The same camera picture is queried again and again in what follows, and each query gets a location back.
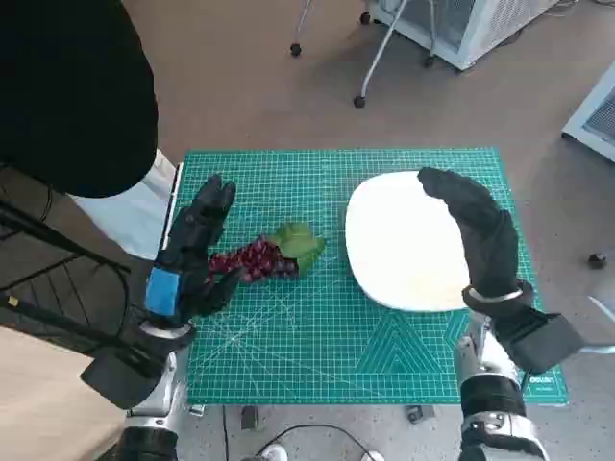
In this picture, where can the white cabinet with grille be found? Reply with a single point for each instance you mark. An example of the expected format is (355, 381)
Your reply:
(598, 115)

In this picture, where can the white cabinet with mesh panel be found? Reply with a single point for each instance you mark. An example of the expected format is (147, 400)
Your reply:
(475, 29)

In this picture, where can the white plate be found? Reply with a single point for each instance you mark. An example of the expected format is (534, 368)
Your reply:
(403, 240)

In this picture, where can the green cutting mat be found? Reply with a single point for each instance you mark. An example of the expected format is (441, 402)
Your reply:
(298, 336)

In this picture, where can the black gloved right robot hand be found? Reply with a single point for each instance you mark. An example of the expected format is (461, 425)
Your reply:
(485, 235)

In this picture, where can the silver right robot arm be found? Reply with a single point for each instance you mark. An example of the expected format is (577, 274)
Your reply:
(490, 398)

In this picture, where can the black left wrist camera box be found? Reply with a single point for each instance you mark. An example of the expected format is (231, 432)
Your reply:
(120, 379)

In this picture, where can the black metal chair frame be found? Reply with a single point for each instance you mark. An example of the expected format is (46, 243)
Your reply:
(57, 240)

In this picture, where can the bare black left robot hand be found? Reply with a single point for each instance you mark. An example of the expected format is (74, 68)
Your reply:
(192, 230)

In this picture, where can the black table bracket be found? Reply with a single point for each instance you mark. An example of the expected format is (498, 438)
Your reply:
(250, 417)
(420, 414)

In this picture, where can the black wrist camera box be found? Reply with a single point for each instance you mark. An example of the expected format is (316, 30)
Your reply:
(543, 341)
(120, 379)

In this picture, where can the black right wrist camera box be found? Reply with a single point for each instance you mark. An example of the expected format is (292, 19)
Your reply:
(543, 341)

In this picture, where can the white robot foot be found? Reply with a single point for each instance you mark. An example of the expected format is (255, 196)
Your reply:
(273, 453)
(376, 456)

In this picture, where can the silver-legged chair with casters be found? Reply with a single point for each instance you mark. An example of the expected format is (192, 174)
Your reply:
(379, 53)

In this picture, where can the purple toy grapes with leaf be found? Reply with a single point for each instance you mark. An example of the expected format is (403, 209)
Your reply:
(259, 257)

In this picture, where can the small black floor object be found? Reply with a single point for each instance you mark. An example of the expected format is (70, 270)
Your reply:
(597, 259)

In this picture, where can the standing person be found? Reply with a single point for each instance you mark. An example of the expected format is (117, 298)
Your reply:
(72, 86)

